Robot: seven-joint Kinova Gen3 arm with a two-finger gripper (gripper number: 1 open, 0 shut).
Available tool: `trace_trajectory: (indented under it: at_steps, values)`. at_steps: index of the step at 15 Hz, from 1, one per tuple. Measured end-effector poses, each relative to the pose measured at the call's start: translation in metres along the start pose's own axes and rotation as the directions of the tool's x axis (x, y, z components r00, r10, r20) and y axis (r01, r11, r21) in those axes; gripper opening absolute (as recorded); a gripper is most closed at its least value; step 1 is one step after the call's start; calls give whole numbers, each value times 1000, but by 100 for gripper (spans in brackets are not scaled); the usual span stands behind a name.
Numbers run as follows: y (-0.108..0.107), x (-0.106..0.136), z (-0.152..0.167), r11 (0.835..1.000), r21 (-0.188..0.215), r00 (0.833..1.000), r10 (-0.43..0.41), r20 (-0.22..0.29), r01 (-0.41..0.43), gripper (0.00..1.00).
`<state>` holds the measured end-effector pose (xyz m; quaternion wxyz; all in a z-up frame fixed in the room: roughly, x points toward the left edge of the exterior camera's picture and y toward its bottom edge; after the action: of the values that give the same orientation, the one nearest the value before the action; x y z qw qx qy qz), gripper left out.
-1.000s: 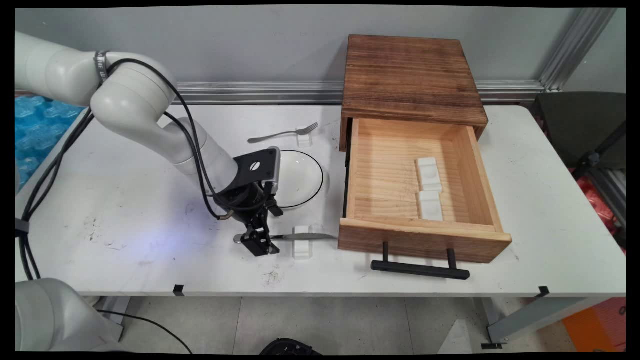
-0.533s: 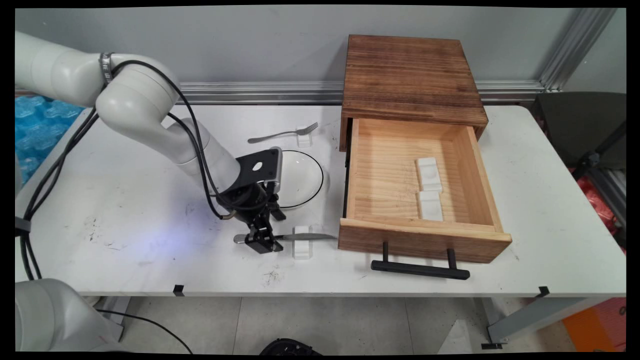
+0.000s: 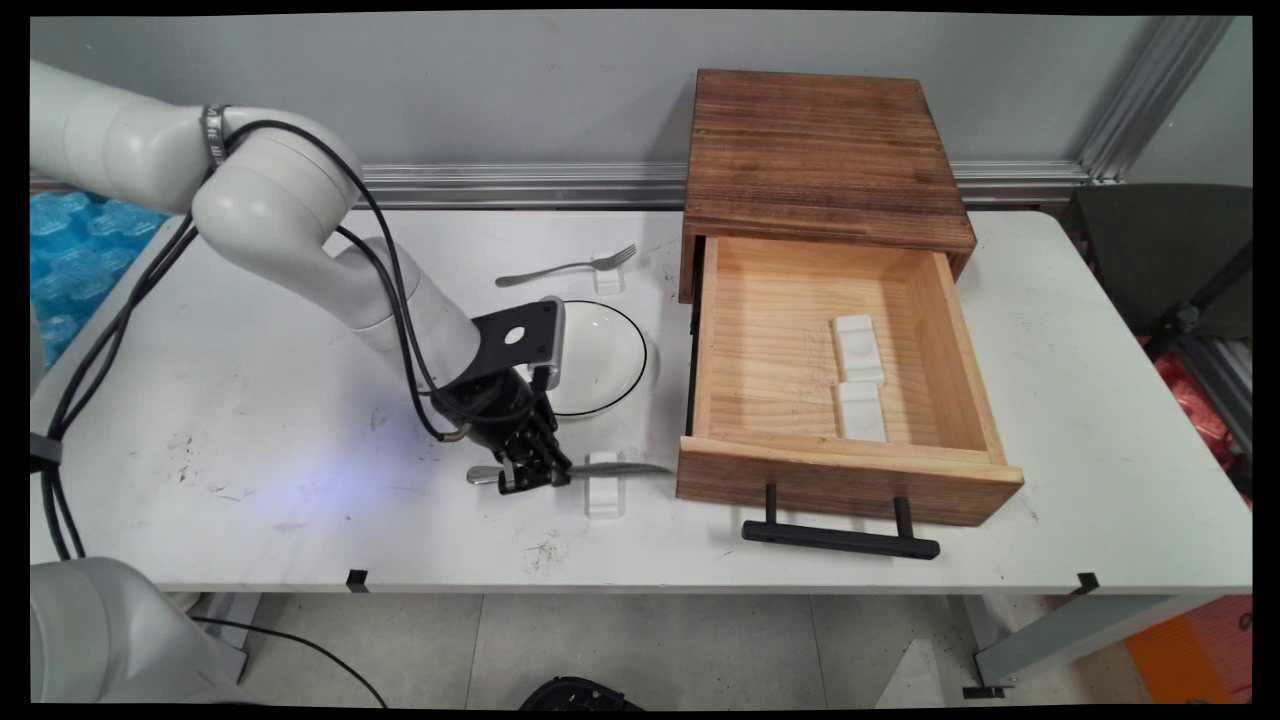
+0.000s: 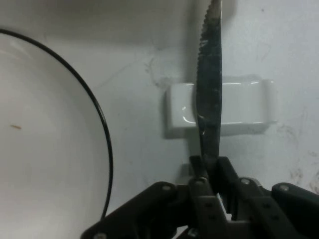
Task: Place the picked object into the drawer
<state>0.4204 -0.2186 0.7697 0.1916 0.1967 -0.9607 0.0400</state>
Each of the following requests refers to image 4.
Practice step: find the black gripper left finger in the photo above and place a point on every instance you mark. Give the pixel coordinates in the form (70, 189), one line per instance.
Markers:
(159, 211)

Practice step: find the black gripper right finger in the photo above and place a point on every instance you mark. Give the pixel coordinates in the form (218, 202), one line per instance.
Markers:
(274, 211)

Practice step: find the silver table knife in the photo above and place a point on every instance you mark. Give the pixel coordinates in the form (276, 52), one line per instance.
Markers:
(210, 87)

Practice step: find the white ceramic cutlery rest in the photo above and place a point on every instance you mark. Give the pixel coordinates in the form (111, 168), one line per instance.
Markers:
(244, 107)

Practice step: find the white plate with black rim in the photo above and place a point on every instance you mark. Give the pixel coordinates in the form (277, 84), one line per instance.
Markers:
(49, 137)

